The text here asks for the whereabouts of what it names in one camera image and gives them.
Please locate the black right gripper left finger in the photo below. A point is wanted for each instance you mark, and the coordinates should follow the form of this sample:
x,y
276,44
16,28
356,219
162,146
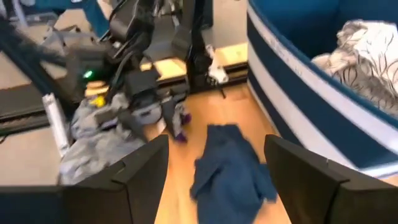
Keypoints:
x,y
146,174

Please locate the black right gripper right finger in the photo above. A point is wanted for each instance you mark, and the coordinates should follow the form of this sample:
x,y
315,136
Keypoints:
x,y
298,174

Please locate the grey sock with purple tips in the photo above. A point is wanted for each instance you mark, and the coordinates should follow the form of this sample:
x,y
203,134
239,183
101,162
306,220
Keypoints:
x,y
183,119

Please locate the grey sweatshirt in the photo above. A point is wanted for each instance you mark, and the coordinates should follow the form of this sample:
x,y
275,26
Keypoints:
x,y
93,149

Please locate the dark blue garment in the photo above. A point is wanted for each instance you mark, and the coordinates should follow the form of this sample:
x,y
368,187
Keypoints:
x,y
230,174

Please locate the white leaf-print cloth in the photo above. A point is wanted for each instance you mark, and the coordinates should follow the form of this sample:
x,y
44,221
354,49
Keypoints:
x,y
367,62

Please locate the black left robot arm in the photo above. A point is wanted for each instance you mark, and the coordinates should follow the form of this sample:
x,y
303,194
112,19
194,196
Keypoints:
x,y
130,31

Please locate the striped fabric basket with label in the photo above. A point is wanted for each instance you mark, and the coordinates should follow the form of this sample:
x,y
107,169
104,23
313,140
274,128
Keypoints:
x,y
298,102

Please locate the small white object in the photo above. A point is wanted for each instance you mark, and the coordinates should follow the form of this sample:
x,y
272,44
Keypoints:
x,y
217,73

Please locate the silver aluminium bar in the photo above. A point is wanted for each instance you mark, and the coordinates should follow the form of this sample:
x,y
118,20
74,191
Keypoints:
x,y
56,124

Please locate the black vertical post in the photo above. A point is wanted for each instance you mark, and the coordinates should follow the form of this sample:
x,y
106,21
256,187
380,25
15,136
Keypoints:
x,y
199,46

